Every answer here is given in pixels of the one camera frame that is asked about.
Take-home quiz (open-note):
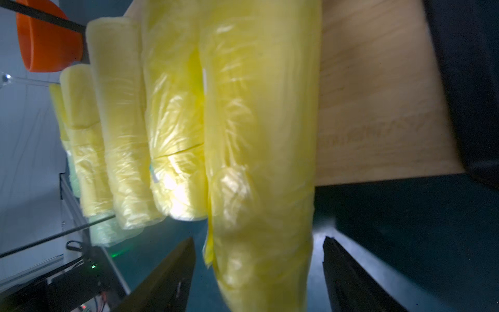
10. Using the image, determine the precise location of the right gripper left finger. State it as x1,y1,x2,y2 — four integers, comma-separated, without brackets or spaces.
113,237,196,312

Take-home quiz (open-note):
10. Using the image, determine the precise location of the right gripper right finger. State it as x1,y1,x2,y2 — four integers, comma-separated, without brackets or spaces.
323,237,406,312

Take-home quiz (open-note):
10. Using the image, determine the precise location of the yellow roll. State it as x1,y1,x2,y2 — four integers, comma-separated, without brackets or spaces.
200,1,322,311
49,64,113,217
86,17,163,230

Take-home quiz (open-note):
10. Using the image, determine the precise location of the yellow roll diagonal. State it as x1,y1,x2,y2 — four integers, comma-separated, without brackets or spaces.
142,1,208,221

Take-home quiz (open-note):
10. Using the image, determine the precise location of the green roll beside shelf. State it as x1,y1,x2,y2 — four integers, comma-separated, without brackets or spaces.
89,218,144,248

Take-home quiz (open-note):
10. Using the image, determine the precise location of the wooden three-tier shelf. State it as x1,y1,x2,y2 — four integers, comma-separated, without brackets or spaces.
124,0,499,188

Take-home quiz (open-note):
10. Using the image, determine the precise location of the green roll far left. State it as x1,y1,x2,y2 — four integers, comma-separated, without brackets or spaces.
62,141,81,198

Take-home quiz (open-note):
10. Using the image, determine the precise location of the clear plastic goblet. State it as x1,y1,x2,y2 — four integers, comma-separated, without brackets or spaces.
1,72,59,88

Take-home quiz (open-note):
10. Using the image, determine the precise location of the orange plastic bowl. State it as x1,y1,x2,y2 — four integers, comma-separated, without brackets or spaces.
16,13,84,73

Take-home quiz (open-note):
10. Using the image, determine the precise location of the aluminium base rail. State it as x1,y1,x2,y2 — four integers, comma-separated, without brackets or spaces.
1,173,131,311

